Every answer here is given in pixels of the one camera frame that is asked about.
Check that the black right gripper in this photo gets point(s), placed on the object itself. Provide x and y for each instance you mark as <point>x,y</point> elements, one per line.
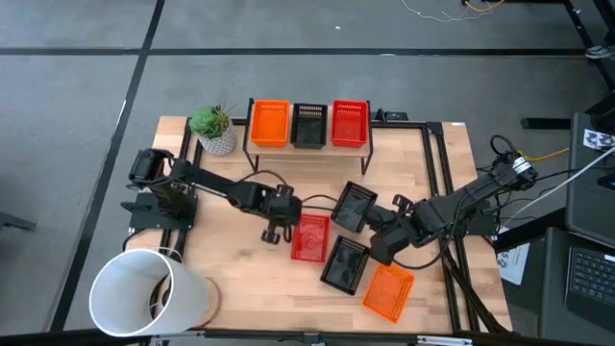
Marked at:
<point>399,235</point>

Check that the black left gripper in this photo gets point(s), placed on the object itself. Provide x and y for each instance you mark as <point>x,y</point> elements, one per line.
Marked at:
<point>283,206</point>

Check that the black plastic slotted basket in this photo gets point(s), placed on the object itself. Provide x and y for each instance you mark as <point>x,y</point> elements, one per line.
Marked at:
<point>346,265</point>
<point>309,130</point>
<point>353,209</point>

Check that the red plastic slotted basket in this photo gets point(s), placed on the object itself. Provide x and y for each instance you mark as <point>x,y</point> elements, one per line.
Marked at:
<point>350,127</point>
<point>311,240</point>

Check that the orange plastic slotted basket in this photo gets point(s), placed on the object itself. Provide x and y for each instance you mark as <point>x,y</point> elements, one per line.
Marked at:
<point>388,293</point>
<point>270,125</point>

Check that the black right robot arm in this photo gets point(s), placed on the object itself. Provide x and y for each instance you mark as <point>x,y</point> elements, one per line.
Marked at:
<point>461,199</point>

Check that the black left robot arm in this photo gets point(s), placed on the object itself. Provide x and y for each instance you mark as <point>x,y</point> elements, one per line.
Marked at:
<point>206,180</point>

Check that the wooden shelf with black legs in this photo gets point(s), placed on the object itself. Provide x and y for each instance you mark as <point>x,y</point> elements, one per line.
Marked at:
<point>307,153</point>

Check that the round wooden lamp base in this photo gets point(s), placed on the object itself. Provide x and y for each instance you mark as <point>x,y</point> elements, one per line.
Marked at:
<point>215,303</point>

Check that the patterned white plant pot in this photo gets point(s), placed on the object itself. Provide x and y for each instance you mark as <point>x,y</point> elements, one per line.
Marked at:
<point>221,144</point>

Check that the green succulent plant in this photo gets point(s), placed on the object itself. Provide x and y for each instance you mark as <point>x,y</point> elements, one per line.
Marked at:
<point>209,122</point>

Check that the white paper sheet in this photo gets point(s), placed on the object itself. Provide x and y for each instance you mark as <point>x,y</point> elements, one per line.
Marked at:
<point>516,266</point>

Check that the large white cylinder shade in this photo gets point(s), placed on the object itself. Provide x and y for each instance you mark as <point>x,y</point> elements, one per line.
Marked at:
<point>125,288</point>

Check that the dark grey desk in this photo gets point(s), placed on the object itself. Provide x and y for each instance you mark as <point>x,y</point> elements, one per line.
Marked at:
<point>552,288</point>
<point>586,206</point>

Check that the black flat floor bar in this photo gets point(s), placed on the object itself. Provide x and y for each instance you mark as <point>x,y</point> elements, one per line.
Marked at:
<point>545,123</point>

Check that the black keyboard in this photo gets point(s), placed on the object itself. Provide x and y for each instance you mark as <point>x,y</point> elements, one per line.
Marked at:
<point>593,283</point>

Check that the dark phone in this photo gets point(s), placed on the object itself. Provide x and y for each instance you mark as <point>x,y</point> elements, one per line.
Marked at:
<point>607,181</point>

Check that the paper with black marker print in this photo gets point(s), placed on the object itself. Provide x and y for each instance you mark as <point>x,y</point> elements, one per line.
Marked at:
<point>598,139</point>

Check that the grey furniture foot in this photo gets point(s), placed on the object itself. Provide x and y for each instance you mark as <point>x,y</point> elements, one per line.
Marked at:
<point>14,222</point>

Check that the person's shoe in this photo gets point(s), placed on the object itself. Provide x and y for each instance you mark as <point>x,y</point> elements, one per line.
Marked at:
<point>600,53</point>

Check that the black aluminium table frame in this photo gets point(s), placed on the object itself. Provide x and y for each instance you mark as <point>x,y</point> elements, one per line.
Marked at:
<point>408,124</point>

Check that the black bracket block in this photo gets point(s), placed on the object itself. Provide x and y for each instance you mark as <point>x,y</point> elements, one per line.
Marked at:
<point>391,116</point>

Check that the black horizontal rail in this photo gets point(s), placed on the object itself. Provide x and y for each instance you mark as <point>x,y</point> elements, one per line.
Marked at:
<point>240,337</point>

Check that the silver metal bracket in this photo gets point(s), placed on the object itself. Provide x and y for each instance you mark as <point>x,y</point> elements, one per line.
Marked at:
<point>444,341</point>

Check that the black desk leg frame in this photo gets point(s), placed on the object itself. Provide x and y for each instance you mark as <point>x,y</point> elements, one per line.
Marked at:
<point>582,29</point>

